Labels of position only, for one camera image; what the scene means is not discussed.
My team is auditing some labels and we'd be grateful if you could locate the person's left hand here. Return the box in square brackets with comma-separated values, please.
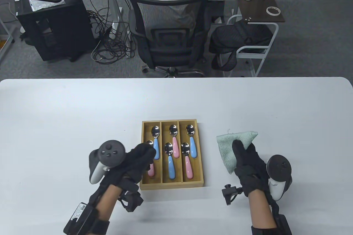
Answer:
[103, 143, 157, 191]

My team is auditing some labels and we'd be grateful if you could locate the person's right hand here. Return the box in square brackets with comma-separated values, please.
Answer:
[232, 139, 269, 197]

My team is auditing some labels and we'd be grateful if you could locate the pink handled baby spoon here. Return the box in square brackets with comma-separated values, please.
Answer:
[181, 142, 193, 179]
[146, 140, 155, 177]
[169, 124, 180, 158]

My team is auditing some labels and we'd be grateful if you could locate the black white controller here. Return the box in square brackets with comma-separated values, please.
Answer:
[266, 155, 293, 201]
[89, 139, 127, 184]

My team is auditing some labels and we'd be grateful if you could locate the blue handled baby spoon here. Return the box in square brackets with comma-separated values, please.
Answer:
[164, 142, 176, 179]
[151, 126, 161, 160]
[186, 124, 197, 157]

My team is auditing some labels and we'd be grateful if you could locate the green fish scale cleaning cloth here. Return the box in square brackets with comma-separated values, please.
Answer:
[216, 129, 259, 175]

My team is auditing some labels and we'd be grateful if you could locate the person's right forearm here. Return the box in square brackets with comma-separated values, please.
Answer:
[248, 190, 277, 228]

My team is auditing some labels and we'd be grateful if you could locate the person's left forearm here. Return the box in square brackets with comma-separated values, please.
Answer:
[95, 184, 123, 222]

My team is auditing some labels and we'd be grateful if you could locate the wooden cutlery tray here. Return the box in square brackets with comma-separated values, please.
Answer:
[140, 119, 205, 190]

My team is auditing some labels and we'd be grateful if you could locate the black mesh office chair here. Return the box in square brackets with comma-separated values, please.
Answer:
[129, 0, 210, 78]

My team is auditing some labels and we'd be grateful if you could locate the black bag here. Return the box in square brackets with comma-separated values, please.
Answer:
[209, 20, 273, 71]

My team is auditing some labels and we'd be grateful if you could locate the black cabinet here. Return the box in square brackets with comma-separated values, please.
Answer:
[17, 0, 95, 62]

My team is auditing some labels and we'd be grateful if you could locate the brown white side table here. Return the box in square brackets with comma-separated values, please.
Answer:
[223, 0, 286, 77]

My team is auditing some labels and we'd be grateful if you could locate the silver foil bag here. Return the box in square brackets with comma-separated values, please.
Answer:
[29, 0, 66, 12]

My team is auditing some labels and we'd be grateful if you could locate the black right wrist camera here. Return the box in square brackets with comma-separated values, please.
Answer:
[221, 185, 243, 206]

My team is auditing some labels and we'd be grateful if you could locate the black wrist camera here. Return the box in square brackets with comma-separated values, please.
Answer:
[63, 177, 144, 235]
[221, 185, 243, 206]

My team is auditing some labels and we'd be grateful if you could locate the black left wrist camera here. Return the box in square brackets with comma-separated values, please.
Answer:
[63, 177, 144, 235]

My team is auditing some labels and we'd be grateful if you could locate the black cable bundle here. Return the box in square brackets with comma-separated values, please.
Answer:
[88, 9, 138, 63]

